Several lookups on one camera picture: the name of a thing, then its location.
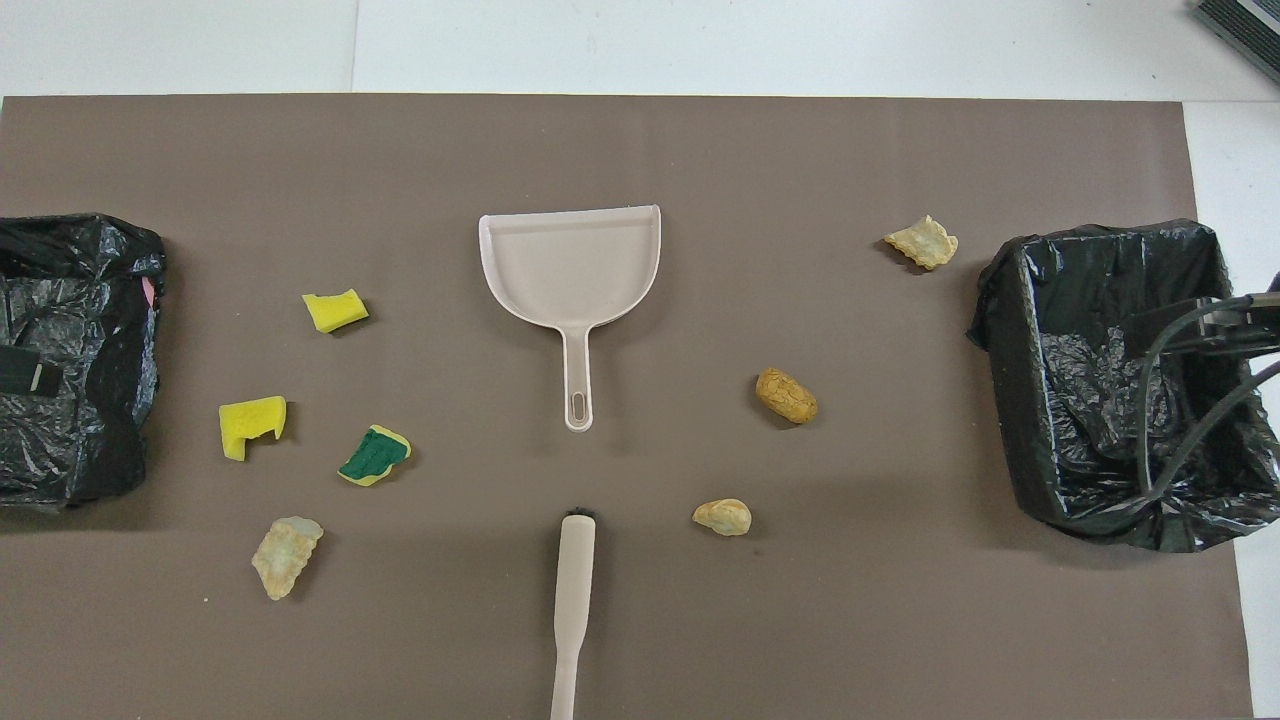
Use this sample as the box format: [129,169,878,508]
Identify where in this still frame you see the pale yellow foam lump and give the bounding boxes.
[692,498,753,537]

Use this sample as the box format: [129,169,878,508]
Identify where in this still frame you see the brown cork-like foam lump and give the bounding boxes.
[755,367,819,425]

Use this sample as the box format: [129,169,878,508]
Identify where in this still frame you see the notched yellow sponge piece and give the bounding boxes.
[219,396,288,463]

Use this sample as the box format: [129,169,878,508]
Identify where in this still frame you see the pale beige foam chunk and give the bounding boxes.
[251,516,325,602]

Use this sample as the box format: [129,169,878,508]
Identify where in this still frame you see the beige hand brush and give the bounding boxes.
[549,508,598,720]

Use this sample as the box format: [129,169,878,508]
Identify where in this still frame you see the green and yellow sponge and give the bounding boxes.
[337,424,413,488]

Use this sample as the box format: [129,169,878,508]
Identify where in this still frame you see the black bag bin, pink patch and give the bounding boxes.
[0,213,168,511]

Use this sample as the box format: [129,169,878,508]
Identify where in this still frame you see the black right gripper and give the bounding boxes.
[1125,290,1280,358]

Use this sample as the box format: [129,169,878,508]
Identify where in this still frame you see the beige plastic dustpan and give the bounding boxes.
[478,205,663,433]

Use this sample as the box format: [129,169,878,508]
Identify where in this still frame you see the grey ribbed device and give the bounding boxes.
[1192,0,1280,86]

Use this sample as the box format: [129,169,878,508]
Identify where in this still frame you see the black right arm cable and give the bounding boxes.
[1140,295,1280,501]

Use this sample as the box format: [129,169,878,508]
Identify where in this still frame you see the black bag lined bin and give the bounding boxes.
[966,219,1280,554]

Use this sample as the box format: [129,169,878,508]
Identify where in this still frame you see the tan crinkled foam scrap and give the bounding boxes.
[884,215,959,271]

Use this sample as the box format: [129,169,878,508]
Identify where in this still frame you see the brown table mat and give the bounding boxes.
[0,95,1256,720]

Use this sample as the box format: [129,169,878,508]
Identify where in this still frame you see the small yellow sponge piece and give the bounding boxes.
[302,288,370,334]

